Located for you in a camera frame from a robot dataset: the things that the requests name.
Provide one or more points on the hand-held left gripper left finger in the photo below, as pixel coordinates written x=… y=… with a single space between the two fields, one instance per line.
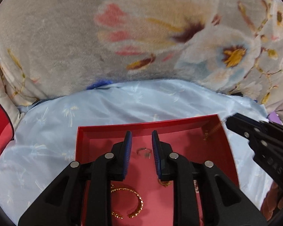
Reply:
x=127 y=155

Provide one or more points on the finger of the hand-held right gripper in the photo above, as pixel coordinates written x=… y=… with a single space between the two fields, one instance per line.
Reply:
x=240 y=127
x=252 y=120

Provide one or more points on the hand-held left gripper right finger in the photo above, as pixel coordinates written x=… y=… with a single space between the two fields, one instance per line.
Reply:
x=156 y=155

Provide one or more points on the small gold hoop earring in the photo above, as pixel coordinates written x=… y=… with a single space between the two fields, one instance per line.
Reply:
x=165 y=185

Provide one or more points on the red cardboard box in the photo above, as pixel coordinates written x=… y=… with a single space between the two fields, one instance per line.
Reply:
x=184 y=134

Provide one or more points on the purple flat box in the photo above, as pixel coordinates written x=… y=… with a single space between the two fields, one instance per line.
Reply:
x=274 y=117

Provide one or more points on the blue fuzzy cloth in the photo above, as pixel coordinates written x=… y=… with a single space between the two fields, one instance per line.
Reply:
x=99 y=83

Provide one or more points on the light blue palm-print sheet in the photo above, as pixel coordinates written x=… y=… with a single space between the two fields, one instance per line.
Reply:
x=49 y=134

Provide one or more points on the cat face pillow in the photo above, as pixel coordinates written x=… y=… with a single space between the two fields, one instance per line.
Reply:
x=0 y=136

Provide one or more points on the grey floral blanket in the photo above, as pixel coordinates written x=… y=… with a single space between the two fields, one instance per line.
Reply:
x=61 y=40

